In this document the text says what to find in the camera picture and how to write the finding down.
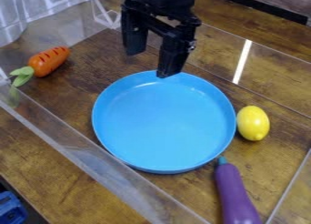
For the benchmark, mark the clear acrylic front wall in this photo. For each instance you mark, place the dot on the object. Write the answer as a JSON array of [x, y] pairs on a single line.
[[152, 202]]

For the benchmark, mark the orange toy carrot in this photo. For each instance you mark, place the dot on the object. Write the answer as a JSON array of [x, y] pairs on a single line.
[[41, 64]]

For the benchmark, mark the blue round plate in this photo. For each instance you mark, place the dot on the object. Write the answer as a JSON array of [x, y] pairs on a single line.
[[164, 125]]

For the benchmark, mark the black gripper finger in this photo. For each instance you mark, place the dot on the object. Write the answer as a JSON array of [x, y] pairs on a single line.
[[177, 44], [133, 32]]

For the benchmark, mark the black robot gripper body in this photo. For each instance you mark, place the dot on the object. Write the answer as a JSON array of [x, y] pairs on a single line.
[[163, 14]]

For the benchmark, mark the clear acrylic corner bracket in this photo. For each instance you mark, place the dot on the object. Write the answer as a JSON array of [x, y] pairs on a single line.
[[108, 18]]

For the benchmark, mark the blue box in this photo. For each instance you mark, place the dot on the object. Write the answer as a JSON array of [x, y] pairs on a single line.
[[12, 211]]

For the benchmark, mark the purple toy eggplant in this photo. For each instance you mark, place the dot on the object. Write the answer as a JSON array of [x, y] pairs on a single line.
[[238, 209]]

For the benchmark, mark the yellow toy lemon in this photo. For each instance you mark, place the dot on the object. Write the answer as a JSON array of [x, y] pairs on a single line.
[[252, 123]]

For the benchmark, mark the white mesh curtain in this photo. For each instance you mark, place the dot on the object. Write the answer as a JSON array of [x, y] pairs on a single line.
[[19, 12]]

